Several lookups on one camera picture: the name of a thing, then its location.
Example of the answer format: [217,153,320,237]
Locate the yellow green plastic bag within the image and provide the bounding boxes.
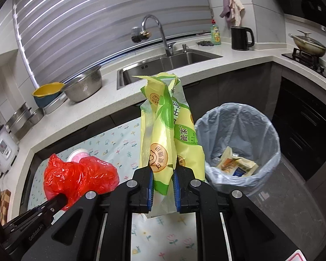
[140,72,205,218]

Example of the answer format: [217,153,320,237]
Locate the red plastic bag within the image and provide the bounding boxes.
[43,154,119,211]

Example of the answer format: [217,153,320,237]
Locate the trash bin with clear liner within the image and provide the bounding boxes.
[195,102,281,196]

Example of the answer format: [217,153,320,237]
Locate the chrome kitchen faucet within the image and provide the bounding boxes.
[131,14,175,57]

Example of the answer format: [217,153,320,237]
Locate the wooden cutting board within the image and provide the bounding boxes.
[0,190,11,225]

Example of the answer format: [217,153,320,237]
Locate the floral light blue tablecloth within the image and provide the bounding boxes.
[27,116,198,261]

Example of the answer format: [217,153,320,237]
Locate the snack wrappers in bin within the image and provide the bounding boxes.
[216,146,258,177]

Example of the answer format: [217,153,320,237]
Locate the pink white paper cup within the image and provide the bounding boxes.
[67,149,90,163]

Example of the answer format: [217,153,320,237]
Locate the white rice cooker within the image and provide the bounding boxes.
[0,125,19,173]

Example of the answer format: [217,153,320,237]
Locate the stacked steel steamer pots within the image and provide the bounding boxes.
[5,102,32,140]

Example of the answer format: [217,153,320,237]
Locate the small steel bowl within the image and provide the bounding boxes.
[28,108,45,125]

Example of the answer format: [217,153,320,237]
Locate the steel colander bowl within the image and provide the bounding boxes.
[62,65,102,102]

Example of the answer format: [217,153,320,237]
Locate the shallow steel tray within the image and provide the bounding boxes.
[43,92,68,115]

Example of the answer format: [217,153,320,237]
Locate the stainless steel sink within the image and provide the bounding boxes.
[116,48,222,90]

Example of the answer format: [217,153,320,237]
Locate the yellow teal plastic basin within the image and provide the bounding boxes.
[32,82,65,108]

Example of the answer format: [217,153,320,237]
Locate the dark steel wool scrubber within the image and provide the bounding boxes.
[197,40,214,47]

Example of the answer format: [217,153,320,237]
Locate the green dish soap bottle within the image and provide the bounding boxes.
[211,19,221,45]

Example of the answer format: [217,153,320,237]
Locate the black electric kettle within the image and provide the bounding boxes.
[231,27,255,51]

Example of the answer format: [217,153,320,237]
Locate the purple hanging cloth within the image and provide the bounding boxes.
[220,0,231,27]

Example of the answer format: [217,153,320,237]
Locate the grey zebra window blind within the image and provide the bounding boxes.
[13,0,211,86]

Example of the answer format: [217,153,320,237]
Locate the black gas stove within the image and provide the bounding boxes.
[282,48,326,78]

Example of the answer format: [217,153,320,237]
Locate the pink hanging cloth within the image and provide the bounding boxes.
[229,0,244,27]

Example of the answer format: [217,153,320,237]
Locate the wok with glass lid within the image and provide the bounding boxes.
[288,30,326,58]

